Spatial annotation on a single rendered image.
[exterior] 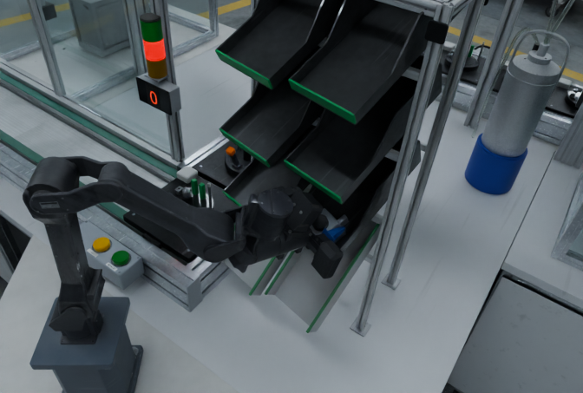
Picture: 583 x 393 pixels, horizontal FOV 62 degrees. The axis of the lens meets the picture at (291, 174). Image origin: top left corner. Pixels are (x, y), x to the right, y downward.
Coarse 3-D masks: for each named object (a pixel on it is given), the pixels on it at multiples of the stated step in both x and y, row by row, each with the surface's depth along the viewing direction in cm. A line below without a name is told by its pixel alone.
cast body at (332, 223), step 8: (320, 216) 88; (328, 216) 89; (344, 216) 92; (312, 224) 88; (320, 224) 87; (328, 224) 88; (336, 224) 88; (344, 224) 93; (312, 232) 89; (320, 232) 88; (344, 232) 92; (336, 240) 92
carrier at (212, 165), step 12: (228, 144) 153; (216, 156) 148; (228, 156) 145; (240, 156) 145; (204, 168) 143; (216, 168) 143; (228, 168) 142; (240, 168) 141; (216, 180) 139; (228, 180) 140
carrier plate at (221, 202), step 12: (180, 180) 138; (204, 180) 139; (168, 192) 135; (216, 192) 136; (216, 204) 132; (228, 204) 132; (132, 216) 127; (144, 228) 124; (156, 228) 124; (168, 240) 121; (180, 240) 121; (180, 252) 119; (192, 252) 119
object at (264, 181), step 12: (252, 168) 105; (264, 168) 104; (276, 168) 103; (288, 168) 102; (240, 180) 104; (252, 180) 103; (264, 180) 102; (276, 180) 102; (288, 180) 101; (300, 180) 96; (228, 192) 102; (240, 192) 102; (252, 192) 102; (240, 204) 99
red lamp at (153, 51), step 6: (144, 42) 119; (156, 42) 118; (162, 42) 120; (144, 48) 120; (150, 48) 119; (156, 48) 119; (162, 48) 120; (150, 54) 120; (156, 54) 120; (162, 54) 121; (150, 60) 121; (156, 60) 121
